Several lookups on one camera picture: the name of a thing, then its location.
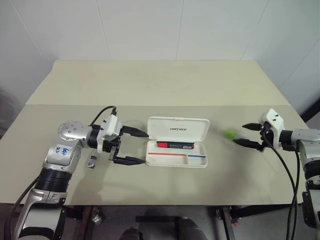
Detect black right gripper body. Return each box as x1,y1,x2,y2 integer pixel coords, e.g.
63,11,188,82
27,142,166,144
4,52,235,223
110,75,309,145
258,121,275,153

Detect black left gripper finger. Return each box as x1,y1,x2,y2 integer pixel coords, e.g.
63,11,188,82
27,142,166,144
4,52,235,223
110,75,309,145
122,126,150,138
113,155,146,167

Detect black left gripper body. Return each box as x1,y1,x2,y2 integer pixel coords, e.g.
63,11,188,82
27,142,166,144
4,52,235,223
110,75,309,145
101,126,126,164

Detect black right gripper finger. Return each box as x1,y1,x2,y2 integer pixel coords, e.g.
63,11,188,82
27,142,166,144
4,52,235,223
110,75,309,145
241,122,263,131
232,139,262,151

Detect green capped marker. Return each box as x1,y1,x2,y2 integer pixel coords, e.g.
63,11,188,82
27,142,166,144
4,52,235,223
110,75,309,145
224,128,249,141

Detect red capped black marker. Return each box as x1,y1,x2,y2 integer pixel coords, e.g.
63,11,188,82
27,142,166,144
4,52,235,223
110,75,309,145
156,140,196,150

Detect white plastic pencil case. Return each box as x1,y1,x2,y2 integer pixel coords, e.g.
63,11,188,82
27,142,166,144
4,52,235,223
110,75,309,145
145,115,211,169

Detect dark rounded shape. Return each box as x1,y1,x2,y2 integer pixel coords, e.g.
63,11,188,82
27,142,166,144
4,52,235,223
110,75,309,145
120,226,144,240

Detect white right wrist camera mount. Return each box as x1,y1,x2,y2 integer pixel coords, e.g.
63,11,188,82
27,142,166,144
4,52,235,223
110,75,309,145
259,108,285,149

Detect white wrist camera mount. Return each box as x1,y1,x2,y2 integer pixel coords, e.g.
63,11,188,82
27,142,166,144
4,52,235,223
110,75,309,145
259,108,285,149
96,114,124,153

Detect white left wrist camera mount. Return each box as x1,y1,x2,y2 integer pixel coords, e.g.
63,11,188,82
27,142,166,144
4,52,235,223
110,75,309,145
96,114,124,153

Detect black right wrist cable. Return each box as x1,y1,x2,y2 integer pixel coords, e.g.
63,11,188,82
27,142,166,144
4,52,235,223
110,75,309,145
259,126,302,240

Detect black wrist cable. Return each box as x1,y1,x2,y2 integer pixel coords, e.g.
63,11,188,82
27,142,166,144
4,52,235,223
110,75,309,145
89,105,119,127
259,126,302,240

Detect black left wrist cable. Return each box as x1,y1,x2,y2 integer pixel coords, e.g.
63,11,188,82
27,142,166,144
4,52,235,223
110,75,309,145
89,105,119,127

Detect black metal table frame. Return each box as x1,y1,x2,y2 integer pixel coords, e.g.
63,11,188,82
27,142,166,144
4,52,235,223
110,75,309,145
62,204,304,240

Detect black left arm cable bundle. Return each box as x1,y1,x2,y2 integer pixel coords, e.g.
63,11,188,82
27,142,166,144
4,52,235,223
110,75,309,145
0,177,39,240

